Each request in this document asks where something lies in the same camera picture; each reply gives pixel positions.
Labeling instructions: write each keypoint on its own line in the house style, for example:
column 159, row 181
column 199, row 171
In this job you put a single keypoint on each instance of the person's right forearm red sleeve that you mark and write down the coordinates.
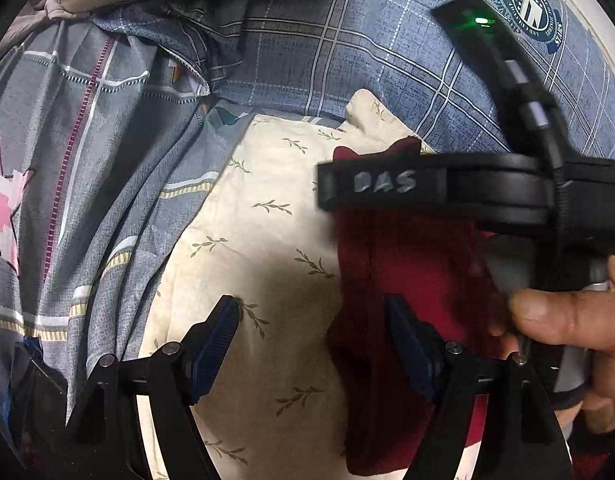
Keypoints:
column 595, row 452

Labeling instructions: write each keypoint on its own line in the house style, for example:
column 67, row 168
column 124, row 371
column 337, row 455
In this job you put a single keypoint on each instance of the blue plaid blanket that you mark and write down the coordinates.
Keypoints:
column 362, row 35

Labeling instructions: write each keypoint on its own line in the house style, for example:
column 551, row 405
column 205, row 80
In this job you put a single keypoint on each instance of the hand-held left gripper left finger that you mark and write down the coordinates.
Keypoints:
column 216, row 341

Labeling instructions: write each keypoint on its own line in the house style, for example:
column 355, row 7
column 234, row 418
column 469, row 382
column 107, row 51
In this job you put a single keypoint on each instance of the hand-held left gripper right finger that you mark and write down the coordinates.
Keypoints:
column 412, row 351

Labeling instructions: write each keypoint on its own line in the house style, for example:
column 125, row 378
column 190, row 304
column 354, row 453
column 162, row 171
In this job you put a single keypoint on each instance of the person's right hand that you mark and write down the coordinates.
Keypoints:
column 572, row 315

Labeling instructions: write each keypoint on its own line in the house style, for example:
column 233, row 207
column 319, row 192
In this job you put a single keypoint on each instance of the red sweater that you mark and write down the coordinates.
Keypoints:
column 387, row 265

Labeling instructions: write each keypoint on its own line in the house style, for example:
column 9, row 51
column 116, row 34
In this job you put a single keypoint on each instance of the cream leaf-print bed sheet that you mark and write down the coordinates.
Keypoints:
column 267, row 240

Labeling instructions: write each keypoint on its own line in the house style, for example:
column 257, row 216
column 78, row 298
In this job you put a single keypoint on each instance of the grey star-print duvet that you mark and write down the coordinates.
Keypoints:
column 112, row 160

